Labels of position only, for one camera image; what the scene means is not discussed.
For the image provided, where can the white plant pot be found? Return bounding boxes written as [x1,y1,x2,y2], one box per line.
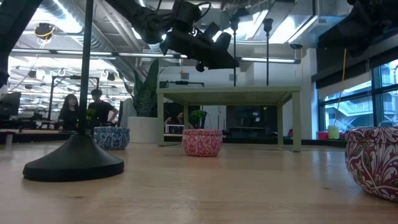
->
[127,116,160,144]

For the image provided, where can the blue patterned tin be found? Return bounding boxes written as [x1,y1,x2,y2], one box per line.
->
[93,126,131,151]

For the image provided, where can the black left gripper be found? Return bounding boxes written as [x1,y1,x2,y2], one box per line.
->
[160,21,240,71]

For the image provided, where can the green perforated metal shelf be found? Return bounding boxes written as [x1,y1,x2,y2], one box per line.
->
[156,86,302,153]

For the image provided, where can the yellow-green container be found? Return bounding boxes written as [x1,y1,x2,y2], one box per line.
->
[328,124,340,140]

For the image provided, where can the black metal station frame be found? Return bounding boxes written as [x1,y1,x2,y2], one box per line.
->
[48,75,100,121]

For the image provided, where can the black yellow cable reel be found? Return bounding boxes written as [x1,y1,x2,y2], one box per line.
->
[33,22,57,40]

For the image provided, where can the maroon patterned tin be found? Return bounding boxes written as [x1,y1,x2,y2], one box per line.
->
[344,126,398,203]

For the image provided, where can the wooden workbench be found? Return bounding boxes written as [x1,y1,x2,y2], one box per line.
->
[0,127,94,144]

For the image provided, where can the person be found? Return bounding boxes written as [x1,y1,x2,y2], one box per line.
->
[87,88,119,128]
[58,94,80,131]

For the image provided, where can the pink patterned tin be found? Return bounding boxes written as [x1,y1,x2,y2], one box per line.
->
[182,128,223,157]

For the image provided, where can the small green potted plant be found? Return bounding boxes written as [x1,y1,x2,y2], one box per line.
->
[86,108,98,126]
[188,109,208,129]

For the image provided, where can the green snake plant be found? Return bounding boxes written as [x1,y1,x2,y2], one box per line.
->
[123,58,165,118]

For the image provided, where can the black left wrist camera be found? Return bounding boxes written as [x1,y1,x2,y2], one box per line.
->
[172,0,203,27]

